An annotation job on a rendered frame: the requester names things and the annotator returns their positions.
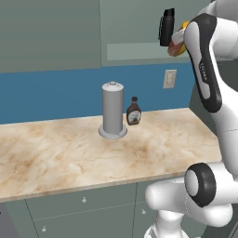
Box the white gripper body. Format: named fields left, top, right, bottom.
left=170, top=29, right=187, bottom=45

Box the orange honey bottle yellow cap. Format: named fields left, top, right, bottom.
left=167, top=20, right=191, bottom=58

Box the brown chocolate syrup bottle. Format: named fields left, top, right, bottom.
left=126, top=96, right=143, bottom=126

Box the grey paper towel holder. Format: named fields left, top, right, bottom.
left=98, top=80, right=128, bottom=140

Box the grey-green narrow drawer front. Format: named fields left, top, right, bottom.
left=135, top=178, right=187, bottom=205

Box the grey-green narrow cabinet door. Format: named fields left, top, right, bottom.
left=133, top=200, right=162, bottom=238

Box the grey-green wide drawer front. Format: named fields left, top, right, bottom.
left=24, top=182, right=139, bottom=221

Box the grey-green deep drawer front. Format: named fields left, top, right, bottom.
left=32, top=202, right=139, bottom=238

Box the dark grey dishwasher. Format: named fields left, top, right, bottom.
left=0, top=202, right=20, bottom=238

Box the white wall outlet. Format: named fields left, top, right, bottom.
left=163, top=69, right=178, bottom=90

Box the grey-green open wall cabinet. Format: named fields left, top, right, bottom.
left=99, top=0, right=195, bottom=68

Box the grey-green wall cabinet door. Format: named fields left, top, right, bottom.
left=0, top=0, right=102, bottom=74

